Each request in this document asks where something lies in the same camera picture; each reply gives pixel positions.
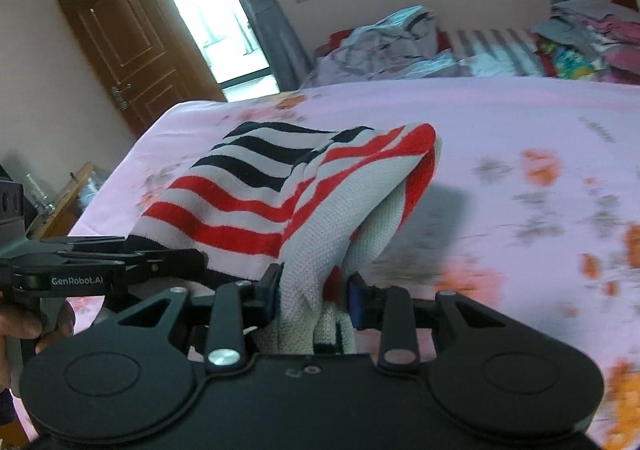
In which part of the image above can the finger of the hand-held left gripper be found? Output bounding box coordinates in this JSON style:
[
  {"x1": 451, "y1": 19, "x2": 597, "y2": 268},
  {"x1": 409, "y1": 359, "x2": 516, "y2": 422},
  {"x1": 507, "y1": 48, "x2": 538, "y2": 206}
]
[
  {"x1": 117, "y1": 248, "x2": 208, "y2": 287},
  {"x1": 37, "y1": 234, "x2": 151, "y2": 258}
]

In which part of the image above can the bright glass balcony door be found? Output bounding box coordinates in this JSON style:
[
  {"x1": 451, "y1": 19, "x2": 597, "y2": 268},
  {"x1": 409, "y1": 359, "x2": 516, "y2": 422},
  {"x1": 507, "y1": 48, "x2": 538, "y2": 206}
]
[{"x1": 149, "y1": 0, "x2": 282, "y2": 104}]

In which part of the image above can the pink floral bed sheet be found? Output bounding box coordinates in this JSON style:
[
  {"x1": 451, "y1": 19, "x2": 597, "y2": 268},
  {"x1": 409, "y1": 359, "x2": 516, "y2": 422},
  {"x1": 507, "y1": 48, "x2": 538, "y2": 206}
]
[{"x1": 0, "y1": 75, "x2": 640, "y2": 450}]

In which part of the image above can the stack of folded clothes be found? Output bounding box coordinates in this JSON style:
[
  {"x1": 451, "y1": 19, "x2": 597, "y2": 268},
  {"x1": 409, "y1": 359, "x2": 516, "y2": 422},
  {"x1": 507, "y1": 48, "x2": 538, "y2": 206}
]
[{"x1": 531, "y1": 0, "x2": 640, "y2": 84}]

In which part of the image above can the red black white striped sweater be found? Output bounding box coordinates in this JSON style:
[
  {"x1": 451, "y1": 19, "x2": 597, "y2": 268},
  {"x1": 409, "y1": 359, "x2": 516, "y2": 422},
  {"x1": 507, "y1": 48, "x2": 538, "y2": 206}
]
[{"x1": 127, "y1": 121, "x2": 444, "y2": 357}]

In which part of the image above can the colourful printed cloth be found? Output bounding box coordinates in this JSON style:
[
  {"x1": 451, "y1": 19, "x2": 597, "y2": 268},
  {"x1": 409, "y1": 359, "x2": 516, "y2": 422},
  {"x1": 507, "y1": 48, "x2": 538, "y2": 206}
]
[{"x1": 537, "y1": 36, "x2": 609, "y2": 81}]

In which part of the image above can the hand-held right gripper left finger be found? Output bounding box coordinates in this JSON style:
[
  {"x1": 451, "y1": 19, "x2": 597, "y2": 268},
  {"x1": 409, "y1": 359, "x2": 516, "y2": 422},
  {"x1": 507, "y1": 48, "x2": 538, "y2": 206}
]
[{"x1": 117, "y1": 264, "x2": 284, "y2": 372}]

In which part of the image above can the grey white striped cloth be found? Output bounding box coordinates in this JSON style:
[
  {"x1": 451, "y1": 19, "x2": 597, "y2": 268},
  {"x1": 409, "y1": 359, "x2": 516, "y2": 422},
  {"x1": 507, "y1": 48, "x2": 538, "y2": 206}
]
[{"x1": 446, "y1": 27, "x2": 547, "y2": 79}]

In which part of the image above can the crumpled grey clothes pile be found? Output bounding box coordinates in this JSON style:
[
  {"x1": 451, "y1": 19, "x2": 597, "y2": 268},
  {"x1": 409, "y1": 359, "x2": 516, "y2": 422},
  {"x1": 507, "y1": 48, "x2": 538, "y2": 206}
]
[{"x1": 305, "y1": 5, "x2": 474, "y2": 89}]

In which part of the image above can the person's left hand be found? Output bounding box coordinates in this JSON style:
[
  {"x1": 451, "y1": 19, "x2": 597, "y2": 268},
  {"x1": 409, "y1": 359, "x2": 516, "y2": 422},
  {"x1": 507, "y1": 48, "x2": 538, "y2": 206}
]
[{"x1": 0, "y1": 301, "x2": 77, "y2": 393}]

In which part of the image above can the wooden furniture piece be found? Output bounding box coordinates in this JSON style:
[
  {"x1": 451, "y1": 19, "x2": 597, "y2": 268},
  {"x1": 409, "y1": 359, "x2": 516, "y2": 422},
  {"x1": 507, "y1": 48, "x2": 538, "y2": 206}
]
[{"x1": 25, "y1": 161, "x2": 109, "y2": 239}]

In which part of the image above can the brown wooden door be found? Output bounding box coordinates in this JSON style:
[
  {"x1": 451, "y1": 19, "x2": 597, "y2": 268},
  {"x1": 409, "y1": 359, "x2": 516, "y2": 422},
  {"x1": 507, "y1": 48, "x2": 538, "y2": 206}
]
[{"x1": 54, "y1": 0, "x2": 229, "y2": 137}]

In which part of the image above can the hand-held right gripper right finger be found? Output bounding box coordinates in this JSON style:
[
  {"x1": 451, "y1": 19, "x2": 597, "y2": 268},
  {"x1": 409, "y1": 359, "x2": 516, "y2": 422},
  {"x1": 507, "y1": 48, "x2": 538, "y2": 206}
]
[{"x1": 346, "y1": 272, "x2": 507, "y2": 372}]

